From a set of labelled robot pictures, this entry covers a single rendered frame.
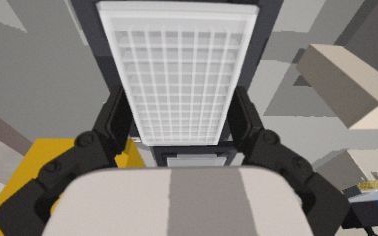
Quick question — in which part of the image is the yellow bin with label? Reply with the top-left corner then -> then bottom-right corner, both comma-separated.
0,139 -> 144,205

